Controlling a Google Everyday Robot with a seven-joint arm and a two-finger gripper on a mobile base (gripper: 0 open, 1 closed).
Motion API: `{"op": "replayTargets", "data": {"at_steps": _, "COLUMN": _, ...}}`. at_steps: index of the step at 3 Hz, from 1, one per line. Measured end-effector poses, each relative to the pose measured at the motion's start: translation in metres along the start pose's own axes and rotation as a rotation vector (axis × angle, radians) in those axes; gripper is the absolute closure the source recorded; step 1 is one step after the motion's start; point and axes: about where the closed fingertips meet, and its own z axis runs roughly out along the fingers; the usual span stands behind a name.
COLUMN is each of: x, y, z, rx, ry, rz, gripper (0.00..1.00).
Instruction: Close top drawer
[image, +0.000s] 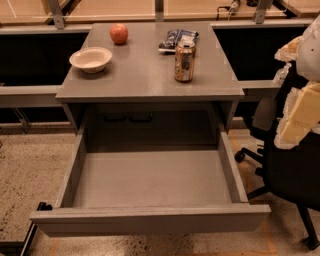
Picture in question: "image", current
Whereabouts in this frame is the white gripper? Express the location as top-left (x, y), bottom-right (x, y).
top-left (273, 35), bottom-right (320, 150)

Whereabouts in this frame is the grey top drawer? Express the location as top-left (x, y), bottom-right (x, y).
top-left (29, 109), bottom-right (272, 238)

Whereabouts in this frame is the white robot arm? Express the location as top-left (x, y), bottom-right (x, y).
top-left (274, 17), bottom-right (320, 149)

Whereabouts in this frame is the grey drawer cabinet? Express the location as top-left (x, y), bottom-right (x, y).
top-left (56, 22), bottom-right (244, 127)

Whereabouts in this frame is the clear plastic bottle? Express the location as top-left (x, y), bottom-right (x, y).
top-left (273, 62), bottom-right (291, 87)

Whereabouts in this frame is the grey long bench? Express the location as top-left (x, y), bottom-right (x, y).
top-left (0, 80), bottom-right (279, 108)

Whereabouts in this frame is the black office chair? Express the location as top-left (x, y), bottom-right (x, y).
top-left (234, 71), bottom-right (320, 251)

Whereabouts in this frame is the gold soda can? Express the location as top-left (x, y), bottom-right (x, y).
top-left (174, 41), bottom-right (196, 82)

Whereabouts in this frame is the blue chip bag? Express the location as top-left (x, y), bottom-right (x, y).
top-left (158, 29), bottom-right (199, 52)

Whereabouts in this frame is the red apple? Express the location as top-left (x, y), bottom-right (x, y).
top-left (109, 24), bottom-right (129, 44)

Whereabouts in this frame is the white paper bowl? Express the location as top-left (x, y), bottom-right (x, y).
top-left (69, 47), bottom-right (112, 74)

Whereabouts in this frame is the black metal stand leg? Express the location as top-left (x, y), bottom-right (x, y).
top-left (0, 201), bottom-right (54, 256)

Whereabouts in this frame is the black cable with plug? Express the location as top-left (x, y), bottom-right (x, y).
top-left (216, 0), bottom-right (242, 20)

